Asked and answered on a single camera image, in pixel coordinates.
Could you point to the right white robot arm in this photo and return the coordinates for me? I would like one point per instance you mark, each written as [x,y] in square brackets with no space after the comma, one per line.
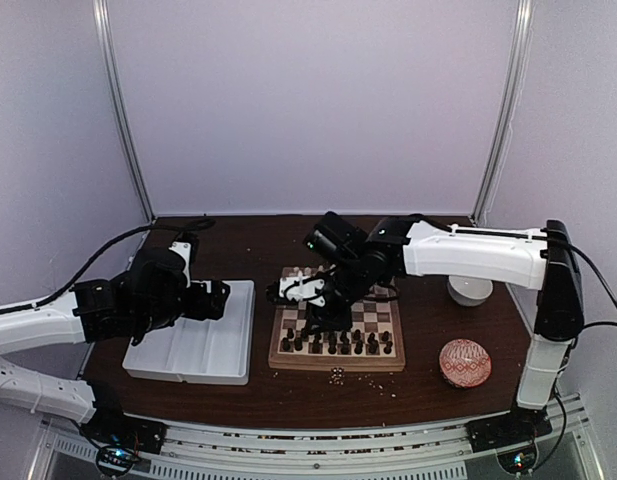
[540,260]

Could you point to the white chess pieces group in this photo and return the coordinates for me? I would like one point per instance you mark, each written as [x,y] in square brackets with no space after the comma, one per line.
[306,272]

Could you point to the left aluminium corner post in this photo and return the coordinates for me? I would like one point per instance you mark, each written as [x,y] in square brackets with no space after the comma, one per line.
[106,42]

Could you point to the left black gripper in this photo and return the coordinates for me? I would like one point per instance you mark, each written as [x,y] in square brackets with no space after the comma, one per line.
[199,310]

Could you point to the right wrist camera with cable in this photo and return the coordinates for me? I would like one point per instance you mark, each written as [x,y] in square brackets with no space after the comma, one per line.
[291,290]

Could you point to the aluminium front rail frame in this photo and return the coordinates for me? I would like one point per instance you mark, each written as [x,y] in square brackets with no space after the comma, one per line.
[435,450]

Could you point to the white plastic divided tray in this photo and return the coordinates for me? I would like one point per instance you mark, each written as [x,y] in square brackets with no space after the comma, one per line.
[211,352]

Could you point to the aluminium corner post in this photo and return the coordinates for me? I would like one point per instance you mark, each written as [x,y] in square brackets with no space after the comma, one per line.
[513,85]
[106,42]

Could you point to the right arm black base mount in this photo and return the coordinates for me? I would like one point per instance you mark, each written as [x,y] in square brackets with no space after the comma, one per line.
[506,429]

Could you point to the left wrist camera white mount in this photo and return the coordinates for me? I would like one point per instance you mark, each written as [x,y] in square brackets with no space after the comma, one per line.
[185,251]

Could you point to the red patterned bowl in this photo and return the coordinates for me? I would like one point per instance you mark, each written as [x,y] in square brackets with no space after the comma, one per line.
[464,363]

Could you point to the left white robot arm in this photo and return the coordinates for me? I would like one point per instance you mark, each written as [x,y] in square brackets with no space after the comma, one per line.
[152,294]

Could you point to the right aluminium corner post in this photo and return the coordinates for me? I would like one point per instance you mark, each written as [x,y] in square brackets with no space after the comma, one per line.
[513,85]

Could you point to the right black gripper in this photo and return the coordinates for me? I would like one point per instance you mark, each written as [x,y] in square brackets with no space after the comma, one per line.
[331,321]

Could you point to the white ceramic bowl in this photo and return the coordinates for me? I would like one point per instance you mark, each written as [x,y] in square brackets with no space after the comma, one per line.
[469,292]

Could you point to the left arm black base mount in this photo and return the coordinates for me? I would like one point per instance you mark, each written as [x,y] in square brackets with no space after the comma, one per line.
[140,435]

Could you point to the dark chess piece corner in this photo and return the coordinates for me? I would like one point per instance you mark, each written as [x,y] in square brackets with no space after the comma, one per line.
[285,344]

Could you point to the wooden chess board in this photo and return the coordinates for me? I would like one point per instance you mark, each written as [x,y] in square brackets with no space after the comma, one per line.
[376,313]

